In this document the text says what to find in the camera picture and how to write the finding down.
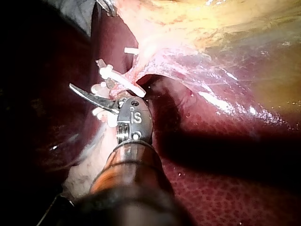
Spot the gallbladder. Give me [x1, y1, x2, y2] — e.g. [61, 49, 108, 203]
[150, 0, 301, 123]

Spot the dark red liver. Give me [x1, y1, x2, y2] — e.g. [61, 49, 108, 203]
[0, 1, 301, 226]

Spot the right arm instrument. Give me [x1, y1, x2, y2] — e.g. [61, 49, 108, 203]
[116, 96, 154, 145]

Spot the pale fatty tissue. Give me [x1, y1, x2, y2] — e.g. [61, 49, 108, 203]
[63, 115, 119, 204]
[116, 0, 238, 95]

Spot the thin tube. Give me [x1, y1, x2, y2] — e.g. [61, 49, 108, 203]
[110, 67, 143, 97]

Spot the right arm instrument jaw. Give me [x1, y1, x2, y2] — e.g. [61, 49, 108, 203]
[69, 83, 121, 115]
[95, 59, 121, 100]

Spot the left arm instrument jaw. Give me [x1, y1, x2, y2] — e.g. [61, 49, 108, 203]
[95, 0, 119, 16]

